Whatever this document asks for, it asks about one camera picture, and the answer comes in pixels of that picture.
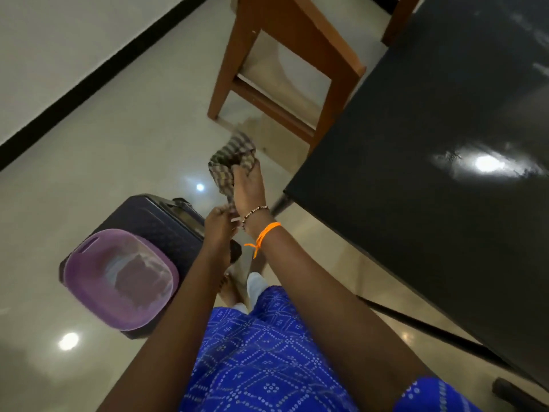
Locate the person's right hand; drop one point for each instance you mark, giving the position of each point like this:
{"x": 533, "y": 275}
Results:
{"x": 248, "y": 193}

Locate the person's left hand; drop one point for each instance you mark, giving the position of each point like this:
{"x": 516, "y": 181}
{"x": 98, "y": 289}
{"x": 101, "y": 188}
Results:
{"x": 218, "y": 235}

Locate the checkered brown cloth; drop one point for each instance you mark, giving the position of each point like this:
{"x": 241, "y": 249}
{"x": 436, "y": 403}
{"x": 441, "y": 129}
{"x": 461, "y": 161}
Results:
{"x": 227, "y": 158}

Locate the person's right forearm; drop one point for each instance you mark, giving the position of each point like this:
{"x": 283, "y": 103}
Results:
{"x": 326, "y": 304}

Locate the person's left forearm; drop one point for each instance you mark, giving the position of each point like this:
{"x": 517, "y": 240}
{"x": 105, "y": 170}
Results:
{"x": 171, "y": 347}

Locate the black slipper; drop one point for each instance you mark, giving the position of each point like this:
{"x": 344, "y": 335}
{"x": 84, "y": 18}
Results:
{"x": 236, "y": 251}

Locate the orange wristband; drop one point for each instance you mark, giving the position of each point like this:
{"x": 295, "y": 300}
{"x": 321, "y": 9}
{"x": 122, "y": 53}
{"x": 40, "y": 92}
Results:
{"x": 270, "y": 229}

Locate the white trousers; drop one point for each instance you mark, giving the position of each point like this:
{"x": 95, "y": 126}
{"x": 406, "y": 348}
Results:
{"x": 257, "y": 287}

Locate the purple plastic basin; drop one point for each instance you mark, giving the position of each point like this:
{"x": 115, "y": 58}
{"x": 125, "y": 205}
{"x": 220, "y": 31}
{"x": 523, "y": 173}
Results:
{"x": 120, "y": 278}

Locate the blue patterned dress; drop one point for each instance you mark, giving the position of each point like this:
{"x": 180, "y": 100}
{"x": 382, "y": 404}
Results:
{"x": 266, "y": 360}

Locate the wooden chair grey backrest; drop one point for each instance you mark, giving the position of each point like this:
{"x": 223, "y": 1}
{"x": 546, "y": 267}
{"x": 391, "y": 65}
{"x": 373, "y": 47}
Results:
{"x": 326, "y": 47}

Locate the black table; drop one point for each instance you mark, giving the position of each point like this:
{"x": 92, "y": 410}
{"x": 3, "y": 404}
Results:
{"x": 429, "y": 102}

